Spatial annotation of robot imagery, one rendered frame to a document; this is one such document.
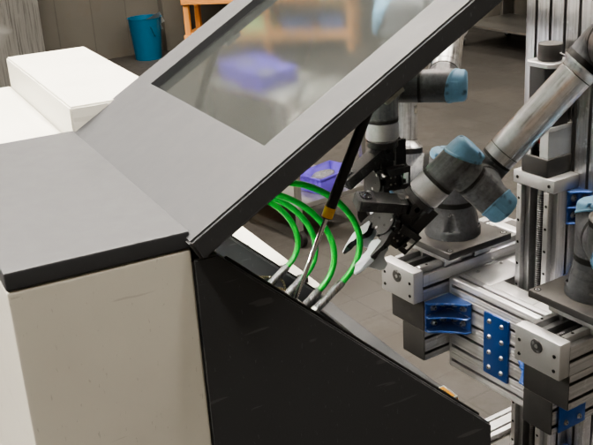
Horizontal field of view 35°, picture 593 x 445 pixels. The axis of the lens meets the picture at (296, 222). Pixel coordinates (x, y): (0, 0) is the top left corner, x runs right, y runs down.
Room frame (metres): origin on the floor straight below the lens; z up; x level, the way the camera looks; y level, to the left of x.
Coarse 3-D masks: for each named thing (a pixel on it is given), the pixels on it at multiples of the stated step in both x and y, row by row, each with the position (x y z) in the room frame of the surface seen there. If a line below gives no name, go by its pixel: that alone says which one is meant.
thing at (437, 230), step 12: (444, 204) 2.34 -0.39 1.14; (468, 204) 2.34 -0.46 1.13; (444, 216) 2.33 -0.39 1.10; (456, 216) 2.33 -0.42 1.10; (468, 216) 2.33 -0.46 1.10; (432, 228) 2.35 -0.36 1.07; (444, 228) 2.32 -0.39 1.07; (456, 228) 2.32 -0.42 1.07; (468, 228) 2.32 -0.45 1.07; (480, 228) 2.36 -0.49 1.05; (444, 240) 2.32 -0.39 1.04; (456, 240) 2.31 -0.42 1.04
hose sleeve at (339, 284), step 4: (340, 280) 1.84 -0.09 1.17; (336, 284) 1.84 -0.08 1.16; (340, 284) 1.84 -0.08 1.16; (344, 284) 1.84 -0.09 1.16; (332, 288) 1.84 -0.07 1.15; (336, 288) 1.83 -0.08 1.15; (340, 288) 1.84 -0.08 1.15; (328, 292) 1.83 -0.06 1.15; (332, 292) 1.83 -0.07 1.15; (336, 292) 1.83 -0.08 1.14; (324, 296) 1.83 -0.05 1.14; (328, 296) 1.83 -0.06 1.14; (332, 296) 1.83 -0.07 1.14; (320, 300) 1.82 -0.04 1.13; (324, 300) 1.82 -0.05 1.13; (328, 300) 1.82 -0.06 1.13; (316, 304) 1.82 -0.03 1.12; (320, 304) 1.82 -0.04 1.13; (324, 304) 1.82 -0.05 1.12; (320, 308) 1.81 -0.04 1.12
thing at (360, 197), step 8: (360, 192) 1.85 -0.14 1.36; (368, 192) 1.85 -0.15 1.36; (376, 192) 1.87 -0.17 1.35; (384, 192) 1.87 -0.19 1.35; (352, 200) 1.86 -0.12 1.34; (360, 200) 1.82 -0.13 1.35; (368, 200) 1.83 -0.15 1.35; (376, 200) 1.83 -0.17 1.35; (384, 200) 1.84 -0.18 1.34; (392, 200) 1.85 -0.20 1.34; (400, 200) 1.85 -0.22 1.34; (360, 208) 1.82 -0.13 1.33; (368, 208) 1.83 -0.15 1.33; (376, 208) 1.83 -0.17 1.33; (384, 208) 1.83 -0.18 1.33; (392, 208) 1.84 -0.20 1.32; (400, 208) 1.84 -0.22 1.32
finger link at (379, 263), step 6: (372, 240) 1.84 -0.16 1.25; (378, 240) 1.83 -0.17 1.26; (372, 246) 1.83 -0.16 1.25; (366, 252) 1.83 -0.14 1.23; (384, 252) 1.84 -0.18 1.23; (366, 258) 1.82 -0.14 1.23; (378, 258) 1.83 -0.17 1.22; (384, 258) 1.84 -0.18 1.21; (360, 264) 1.82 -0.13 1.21; (366, 264) 1.82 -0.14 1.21; (372, 264) 1.83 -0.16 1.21; (378, 264) 1.83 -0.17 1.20; (384, 264) 1.84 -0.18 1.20; (354, 270) 1.83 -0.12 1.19; (360, 270) 1.82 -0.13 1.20
